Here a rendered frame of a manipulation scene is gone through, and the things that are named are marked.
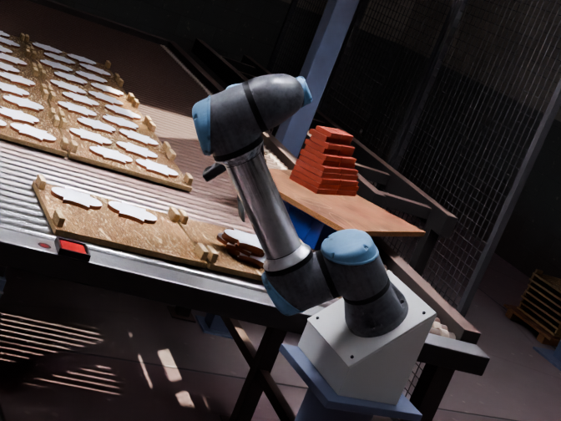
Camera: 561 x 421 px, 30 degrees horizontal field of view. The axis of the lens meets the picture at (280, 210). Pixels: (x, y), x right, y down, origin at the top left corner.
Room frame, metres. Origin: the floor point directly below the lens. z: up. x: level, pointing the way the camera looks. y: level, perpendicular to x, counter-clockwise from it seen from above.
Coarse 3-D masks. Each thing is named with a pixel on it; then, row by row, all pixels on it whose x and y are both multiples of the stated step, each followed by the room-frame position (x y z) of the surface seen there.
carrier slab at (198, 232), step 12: (192, 228) 2.84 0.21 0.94; (204, 228) 2.89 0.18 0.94; (216, 228) 2.94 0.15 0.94; (228, 228) 2.98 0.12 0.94; (192, 240) 2.74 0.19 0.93; (204, 240) 2.78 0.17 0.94; (216, 240) 2.82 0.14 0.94; (228, 252) 2.75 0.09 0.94; (216, 264) 2.61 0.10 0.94; (228, 264) 2.65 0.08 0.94; (240, 264) 2.69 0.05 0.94; (252, 276) 2.66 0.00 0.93
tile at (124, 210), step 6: (108, 204) 2.73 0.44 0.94; (114, 204) 2.74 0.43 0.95; (120, 204) 2.76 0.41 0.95; (126, 204) 2.78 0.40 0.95; (114, 210) 2.71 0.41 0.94; (120, 210) 2.70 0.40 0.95; (126, 210) 2.72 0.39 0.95; (132, 210) 2.74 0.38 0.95; (138, 210) 2.77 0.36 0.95; (144, 210) 2.79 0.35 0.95; (120, 216) 2.69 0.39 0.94; (126, 216) 2.70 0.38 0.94; (132, 216) 2.70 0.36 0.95; (138, 216) 2.71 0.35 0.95; (144, 216) 2.74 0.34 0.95; (150, 216) 2.76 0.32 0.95; (138, 222) 2.70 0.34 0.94; (144, 222) 2.72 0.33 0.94; (150, 222) 2.73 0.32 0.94
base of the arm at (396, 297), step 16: (384, 288) 2.30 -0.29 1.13; (352, 304) 2.30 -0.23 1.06; (368, 304) 2.29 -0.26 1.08; (384, 304) 2.30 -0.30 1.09; (400, 304) 2.33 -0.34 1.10; (352, 320) 2.31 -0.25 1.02; (368, 320) 2.30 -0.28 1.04; (384, 320) 2.29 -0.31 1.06; (400, 320) 2.31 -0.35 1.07; (368, 336) 2.30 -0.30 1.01
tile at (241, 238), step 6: (234, 228) 2.79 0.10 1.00; (228, 234) 2.71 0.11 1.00; (234, 234) 2.73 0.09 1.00; (240, 234) 2.76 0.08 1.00; (246, 234) 2.78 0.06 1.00; (234, 240) 2.70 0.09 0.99; (240, 240) 2.70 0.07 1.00; (246, 240) 2.73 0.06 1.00; (252, 240) 2.75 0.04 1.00; (258, 240) 2.77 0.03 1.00; (246, 246) 2.70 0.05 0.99; (252, 246) 2.70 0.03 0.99; (258, 246) 2.71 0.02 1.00
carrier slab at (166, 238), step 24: (48, 192) 2.66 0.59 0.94; (48, 216) 2.48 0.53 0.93; (72, 216) 2.54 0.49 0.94; (96, 216) 2.61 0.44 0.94; (168, 216) 2.86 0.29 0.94; (96, 240) 2.45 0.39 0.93; (120, 240) 2.50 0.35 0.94; (144, 240) 2.58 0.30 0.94; (168, 240) 2.65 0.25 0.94; (192, 264) 2.57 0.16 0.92
